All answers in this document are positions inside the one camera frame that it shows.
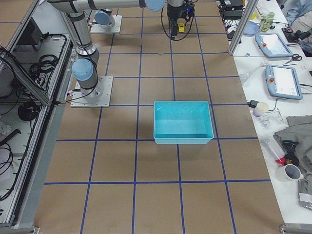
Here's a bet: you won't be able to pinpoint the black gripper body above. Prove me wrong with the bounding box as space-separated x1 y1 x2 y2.
167 0 195 20

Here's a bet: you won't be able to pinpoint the yellow beetle toy car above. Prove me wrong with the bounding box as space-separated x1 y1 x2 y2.
178 22 185 33

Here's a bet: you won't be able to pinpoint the light blue bowl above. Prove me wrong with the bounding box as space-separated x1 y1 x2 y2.
243 21 259 37

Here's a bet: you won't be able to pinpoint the green glass jar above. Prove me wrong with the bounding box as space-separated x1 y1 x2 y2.
259 12 275 32

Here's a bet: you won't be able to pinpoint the far teach pendant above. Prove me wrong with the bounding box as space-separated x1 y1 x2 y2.
254 33 293 58

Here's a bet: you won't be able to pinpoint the teach pendant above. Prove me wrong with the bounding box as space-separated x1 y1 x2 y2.
265 65 303 100
254 33 293 58

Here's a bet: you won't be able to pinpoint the turquoise plastic bin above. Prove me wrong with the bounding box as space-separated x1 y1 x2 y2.
154 101 214 144

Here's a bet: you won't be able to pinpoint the black power adapter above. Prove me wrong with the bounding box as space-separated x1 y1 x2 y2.
247 100 259 109

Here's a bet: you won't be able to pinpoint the near teach pendant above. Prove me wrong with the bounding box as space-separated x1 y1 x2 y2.
265 65 303 100

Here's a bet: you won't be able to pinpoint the black scissors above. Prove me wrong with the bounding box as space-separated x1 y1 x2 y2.
283 54 302 66

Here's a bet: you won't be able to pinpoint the purple white cup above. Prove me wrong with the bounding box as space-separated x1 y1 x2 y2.
252 102 269 117

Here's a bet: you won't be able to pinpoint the grey cloth pile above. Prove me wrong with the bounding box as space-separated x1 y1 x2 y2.
273 115 312 182

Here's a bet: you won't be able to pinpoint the clear plastic bag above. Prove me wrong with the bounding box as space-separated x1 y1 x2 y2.
260 136 286 166

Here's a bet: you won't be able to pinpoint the white mug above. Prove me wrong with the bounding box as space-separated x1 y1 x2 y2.
275 164 304 182

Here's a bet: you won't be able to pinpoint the aluminium frame post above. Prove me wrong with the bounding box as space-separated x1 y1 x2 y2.
228 0 258 56

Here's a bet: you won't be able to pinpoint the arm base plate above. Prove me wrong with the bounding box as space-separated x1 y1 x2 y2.
70 76 113 108
90 14 122 34

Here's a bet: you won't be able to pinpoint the coiled black cables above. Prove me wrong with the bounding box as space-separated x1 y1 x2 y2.
29 54 59 86

